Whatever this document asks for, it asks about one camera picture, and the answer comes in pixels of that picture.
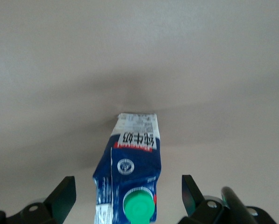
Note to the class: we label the blue milk carton green cap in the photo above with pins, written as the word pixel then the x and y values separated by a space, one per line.
pixel 134 168

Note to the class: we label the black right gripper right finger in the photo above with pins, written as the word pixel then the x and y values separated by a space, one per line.
pixel 195 205

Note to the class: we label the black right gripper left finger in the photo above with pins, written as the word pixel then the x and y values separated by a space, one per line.
pixel 57 200

